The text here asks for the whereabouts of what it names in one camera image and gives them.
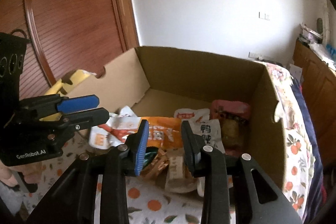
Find beige snack packet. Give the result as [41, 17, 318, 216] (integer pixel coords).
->
[165, 148, 200, 194]

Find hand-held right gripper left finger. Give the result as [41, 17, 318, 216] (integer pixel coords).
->
[26, 119, 150, 224]

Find pink snack packet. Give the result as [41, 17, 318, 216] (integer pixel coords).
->
[210, 100, 252, 157]

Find yellow snack bag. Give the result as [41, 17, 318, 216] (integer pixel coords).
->
[42, 69, 98, 123]

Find white paper sheet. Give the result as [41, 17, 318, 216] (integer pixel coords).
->
[289, 63, 303, 83]

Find orange print bedsheet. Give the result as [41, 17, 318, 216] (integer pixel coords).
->
[21, 61, 319, 224]

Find white orange crumpled packet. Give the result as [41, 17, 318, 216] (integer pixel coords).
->
[88, 106, 143, 151]

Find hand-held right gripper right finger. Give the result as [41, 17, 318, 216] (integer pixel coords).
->
[181, 120, 302, 224]

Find dark blue blanket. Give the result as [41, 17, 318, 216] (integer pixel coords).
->
[291, 77, 328, 224]

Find person's left hand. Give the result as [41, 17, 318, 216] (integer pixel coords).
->
[0, 158, 43, 188]

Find white red label packet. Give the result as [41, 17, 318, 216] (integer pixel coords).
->
[174, 108, 211, 123]

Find pile of plastic bags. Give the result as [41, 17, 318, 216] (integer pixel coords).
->
[299, 22, 336, 70]

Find brown wooden cabinet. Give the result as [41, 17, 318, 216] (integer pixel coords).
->
[292, 39, 336, 167]

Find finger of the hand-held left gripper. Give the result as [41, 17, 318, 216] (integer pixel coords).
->
[20, 94, 100, 120]
[39, 107, 110, 132]

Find white packet black characters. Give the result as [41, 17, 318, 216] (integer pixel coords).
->
[188, 109, 227, 154]

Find brown wooden door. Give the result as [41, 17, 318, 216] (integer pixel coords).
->
[0, 0, 141, 102]

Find brown cardboard box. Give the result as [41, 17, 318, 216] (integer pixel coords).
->
[67, 46, 288, 192]

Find green snack packet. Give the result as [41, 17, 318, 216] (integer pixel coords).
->
[143, 147, 160, 170]

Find white wall outlet strip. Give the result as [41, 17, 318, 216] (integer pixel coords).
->
[248, 52, 274, 61]

